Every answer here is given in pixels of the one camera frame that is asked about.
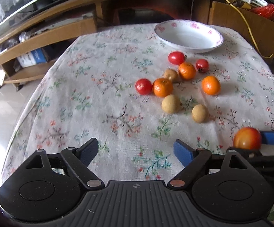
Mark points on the large red yellow apple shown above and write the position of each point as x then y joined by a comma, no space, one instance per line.
248,138

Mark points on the white floral ceramic bowl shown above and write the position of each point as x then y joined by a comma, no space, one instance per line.
188,36

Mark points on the orange tangerine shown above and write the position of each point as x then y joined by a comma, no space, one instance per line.
211,85
186,71
162,87

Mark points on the red tomato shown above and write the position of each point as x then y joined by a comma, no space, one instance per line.
202,65
176,58
143,86

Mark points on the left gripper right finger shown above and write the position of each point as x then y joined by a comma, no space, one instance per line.
194,162

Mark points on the wooden TV stand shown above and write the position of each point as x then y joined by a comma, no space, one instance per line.
74,18

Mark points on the brown cardboard panel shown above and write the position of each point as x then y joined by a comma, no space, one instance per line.
257,30

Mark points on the red plastic bag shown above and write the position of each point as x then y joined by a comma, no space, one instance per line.
266,11

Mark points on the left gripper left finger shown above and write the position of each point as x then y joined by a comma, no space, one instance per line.
76,161

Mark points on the floral white tablecloth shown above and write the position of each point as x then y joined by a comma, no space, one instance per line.
89,92

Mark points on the blue white box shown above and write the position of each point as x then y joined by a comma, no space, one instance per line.
32,58

